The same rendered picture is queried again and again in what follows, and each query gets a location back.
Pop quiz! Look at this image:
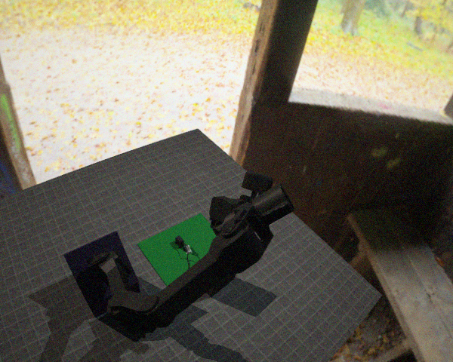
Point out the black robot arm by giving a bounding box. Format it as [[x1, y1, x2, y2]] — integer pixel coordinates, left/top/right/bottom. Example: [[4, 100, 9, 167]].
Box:
[[88, 183, 295, 335]]

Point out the green circuit board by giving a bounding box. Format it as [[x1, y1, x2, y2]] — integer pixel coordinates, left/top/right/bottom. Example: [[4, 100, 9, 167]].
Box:
[[137, 214, 216, 286]]

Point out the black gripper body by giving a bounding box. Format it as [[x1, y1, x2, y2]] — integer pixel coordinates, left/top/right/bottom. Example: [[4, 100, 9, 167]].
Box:
[[232, 170, 273, 210]]

